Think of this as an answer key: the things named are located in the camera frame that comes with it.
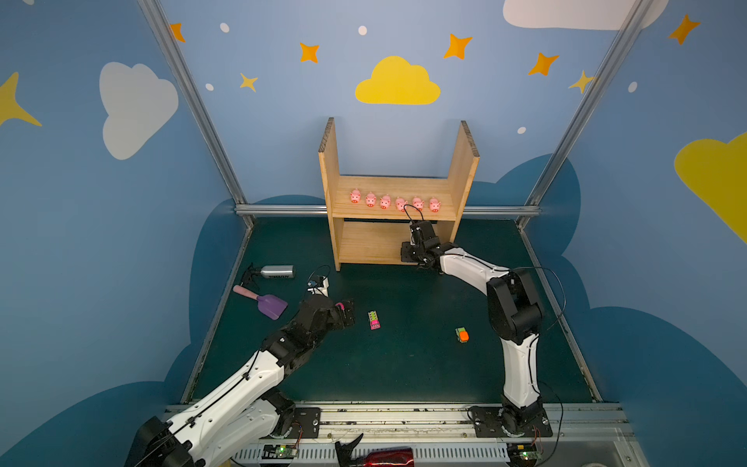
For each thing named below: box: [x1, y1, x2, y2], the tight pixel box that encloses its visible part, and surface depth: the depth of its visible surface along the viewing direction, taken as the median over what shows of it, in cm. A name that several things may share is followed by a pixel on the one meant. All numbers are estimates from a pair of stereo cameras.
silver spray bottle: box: [259, 264, 296, 279], surface depth 103 cm
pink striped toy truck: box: [367, 310, 382, 331], surface depth 92 cm
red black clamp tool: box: [334, 432, 415, 467], surface depth 69 cm
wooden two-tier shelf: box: [318, 116, 481, 272], surface depth 90 cm
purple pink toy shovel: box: [232, 284, 289, 321], surface depth 98 cm
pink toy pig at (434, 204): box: [428, 197, 442, 214], surface depth 86 cm
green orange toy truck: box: [455, 325, 470, 344], surface depth 90 cm
